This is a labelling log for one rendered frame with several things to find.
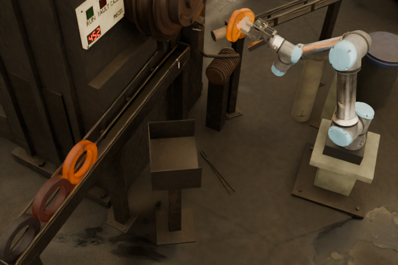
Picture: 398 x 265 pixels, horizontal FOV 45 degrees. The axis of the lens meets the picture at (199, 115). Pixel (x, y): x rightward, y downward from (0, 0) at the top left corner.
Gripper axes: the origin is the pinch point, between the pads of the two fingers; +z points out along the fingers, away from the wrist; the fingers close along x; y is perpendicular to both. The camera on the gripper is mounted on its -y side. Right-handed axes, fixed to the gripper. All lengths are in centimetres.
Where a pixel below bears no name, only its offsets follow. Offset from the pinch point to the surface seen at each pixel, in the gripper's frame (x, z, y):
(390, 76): -69, -89, -31
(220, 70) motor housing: 1.6, -3.4, -32.2
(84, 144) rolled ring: 94, 18, -13
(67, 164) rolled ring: 104, 19, -16
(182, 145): 63, -12, -22
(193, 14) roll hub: 25.6, 14.1, 13.3
